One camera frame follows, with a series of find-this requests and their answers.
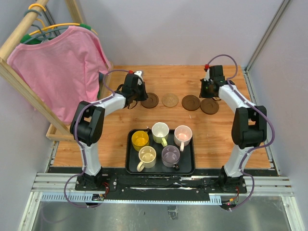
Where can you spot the grey slotted cable duct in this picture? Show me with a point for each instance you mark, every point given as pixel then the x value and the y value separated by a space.
pixel 97 198

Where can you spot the pale green mug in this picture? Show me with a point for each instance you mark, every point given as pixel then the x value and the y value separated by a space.
pixel 160 132

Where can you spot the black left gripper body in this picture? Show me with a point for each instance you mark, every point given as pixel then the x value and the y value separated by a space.
pixel 139 93

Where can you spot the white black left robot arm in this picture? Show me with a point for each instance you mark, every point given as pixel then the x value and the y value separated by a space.
pixel 87 127

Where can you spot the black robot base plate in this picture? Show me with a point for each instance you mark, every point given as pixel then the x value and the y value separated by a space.
pixel 122 185

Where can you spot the purple mug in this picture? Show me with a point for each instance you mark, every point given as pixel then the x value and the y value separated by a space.
pixel 170 156

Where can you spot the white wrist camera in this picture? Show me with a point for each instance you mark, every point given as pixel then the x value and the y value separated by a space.
pixel 207 75
pixel 139 73

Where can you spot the small woven rattan coaster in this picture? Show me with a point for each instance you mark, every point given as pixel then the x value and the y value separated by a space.
pixel 170 100

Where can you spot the dark wooden coaster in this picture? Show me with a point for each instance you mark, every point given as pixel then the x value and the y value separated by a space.
pixel 151 102
pixel 209 106
pixel 190 102

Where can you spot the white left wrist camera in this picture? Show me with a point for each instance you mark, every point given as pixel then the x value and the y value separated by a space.
pixel 139 73

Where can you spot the yellow translucent cup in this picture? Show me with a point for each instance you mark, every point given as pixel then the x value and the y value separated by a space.
pixel 140 139

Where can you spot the aluminium frame post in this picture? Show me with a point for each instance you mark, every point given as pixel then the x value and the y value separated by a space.
pixel 275 20

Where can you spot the green clothes hanger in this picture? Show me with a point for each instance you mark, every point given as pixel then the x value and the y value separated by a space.
pixel 53 35

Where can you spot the pink mug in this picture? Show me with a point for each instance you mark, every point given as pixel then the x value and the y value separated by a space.
pixel 182 136

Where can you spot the cream mug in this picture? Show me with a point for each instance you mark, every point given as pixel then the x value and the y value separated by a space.
pixel 147 157

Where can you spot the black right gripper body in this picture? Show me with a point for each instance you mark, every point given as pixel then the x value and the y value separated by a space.
pixel 205 89

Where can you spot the yellow clothes hanger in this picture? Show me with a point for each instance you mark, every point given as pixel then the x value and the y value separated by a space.
pixel 75 13

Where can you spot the pink t-shirt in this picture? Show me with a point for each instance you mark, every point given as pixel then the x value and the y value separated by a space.
pixel 63 71

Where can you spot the wooden clothes rack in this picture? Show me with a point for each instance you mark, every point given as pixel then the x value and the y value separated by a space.
pixel 15 80

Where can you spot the grey clothes hanger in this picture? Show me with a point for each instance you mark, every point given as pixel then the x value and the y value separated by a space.
pixel 43 35

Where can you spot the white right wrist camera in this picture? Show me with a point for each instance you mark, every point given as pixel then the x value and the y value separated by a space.
pixel 207 75

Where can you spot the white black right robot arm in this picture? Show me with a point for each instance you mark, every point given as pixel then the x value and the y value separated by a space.
pixel 249 128

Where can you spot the black plastic tray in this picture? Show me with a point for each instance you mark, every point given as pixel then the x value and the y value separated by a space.
pixel 186 162

